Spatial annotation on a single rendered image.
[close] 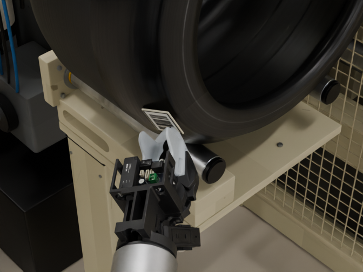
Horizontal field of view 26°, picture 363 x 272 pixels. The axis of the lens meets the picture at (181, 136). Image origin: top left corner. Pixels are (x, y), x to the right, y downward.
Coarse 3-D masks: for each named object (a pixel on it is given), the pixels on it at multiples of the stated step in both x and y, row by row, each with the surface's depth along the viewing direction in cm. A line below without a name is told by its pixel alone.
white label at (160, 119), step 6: (144, 108) 104; (150, 114) 104; (156, 114) 104; (162, 114) 103; (168, 114) 102; (150, 120) 106; (156, 120) 106; (162, 120) 105; (168, 120) 104; (174, 120) 104; (156, 126) 107; (162, 126) 107; (168, 126) 106; (174, 126) 105; (180, 132) 107
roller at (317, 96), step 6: (324, 78) 133; (330, 78) 133; (318, 84) 133; (324, 84) 132; (330, 84) 132; (336, 84) 132; (312, 90) 134; (318, 90) 133; (324, 90) 132; (330, 90) 132; (336, 90) 133; (312, 96) 135; (318, 96) 133; (324, 96) 132; (330, 96) 133; (336, 96) 135; (324, 102) 133; (330, 102) 134
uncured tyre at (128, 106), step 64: (64, 0) 101; (128, 0) 92; (192, 0) 94; (256, 0) 142; (320, 0) 135; (64, 64) 115; (128, 64) 98; (192, 64) 100; (256, 64) 136; (320, 64) 124; (192, 128) 109; (256, 128) 121
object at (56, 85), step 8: (40, 56) 133; (48, 56) 133; (56, 56) 133; (40, 64) 134; (48, 64) 132; (56, 64) 133; (48, 72) 133; (56, 72) 134; (64, 72) 136; (48, 80) 135; (56, 80) 135; (64, 80) 136; (48, 88) 136; (56, 88) 136; (64, 88) 138; (72, 88) 139; (48, 96) 137; (56, 96) 137; (64, 96) 138; (56, 104) 138
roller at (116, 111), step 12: (84, 84) 134; (96, 96) 132; (108, 108) 131; (132, 120) 127; (192, 144) 121; (192, 156) 119; (204, 156) 119; (216, 156) 119; (204, 168) 118; (216, 168) 118; (204, 180) 119; (216, 180) 120
